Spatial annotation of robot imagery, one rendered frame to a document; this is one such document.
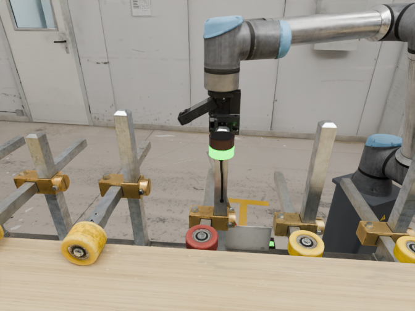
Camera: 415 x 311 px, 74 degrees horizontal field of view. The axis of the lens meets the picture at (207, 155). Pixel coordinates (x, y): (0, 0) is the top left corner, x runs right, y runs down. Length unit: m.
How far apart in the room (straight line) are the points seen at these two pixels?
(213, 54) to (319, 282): 0.54
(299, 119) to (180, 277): 3.02
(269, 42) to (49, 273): 0.71
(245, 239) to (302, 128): 2.72
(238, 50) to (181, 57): 2.69
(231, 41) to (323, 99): 2.83
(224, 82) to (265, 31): 0.15
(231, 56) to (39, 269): 0.63
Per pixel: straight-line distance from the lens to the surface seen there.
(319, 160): 0.74
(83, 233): 0.65
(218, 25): 0.67
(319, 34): 0.98
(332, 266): 0.70
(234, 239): 0.92
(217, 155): 0.63
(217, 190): 0.76
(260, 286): 0.62
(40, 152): 0.87
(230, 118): 0.72
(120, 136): 0.73
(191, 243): 0.68
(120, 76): 3.67
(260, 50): 0.72
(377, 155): 1.47
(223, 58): 0.68
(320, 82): 3.40
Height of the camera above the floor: 1.39
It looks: 28 degrees down
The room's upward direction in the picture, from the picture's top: straight up
